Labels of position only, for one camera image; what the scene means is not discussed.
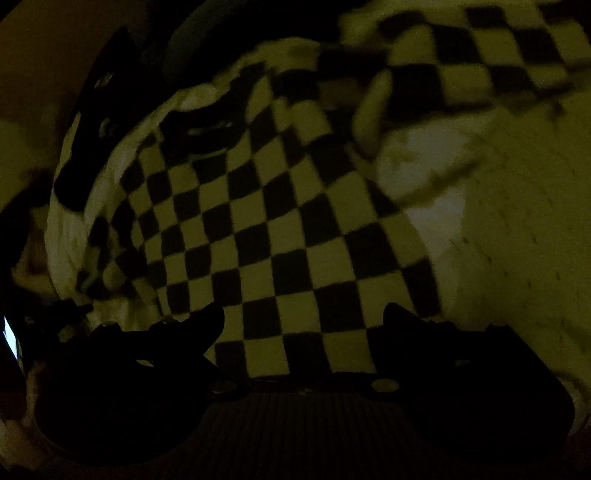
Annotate black white checkered garment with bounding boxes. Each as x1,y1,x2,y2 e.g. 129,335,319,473
45,1,590,390

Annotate small lit screen device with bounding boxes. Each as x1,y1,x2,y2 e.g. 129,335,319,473
2,317,22,362

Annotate white polka dot garment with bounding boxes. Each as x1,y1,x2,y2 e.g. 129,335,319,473
434,91,591,393

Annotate white bed sheet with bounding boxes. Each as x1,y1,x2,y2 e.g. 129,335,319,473
43,36,591,333

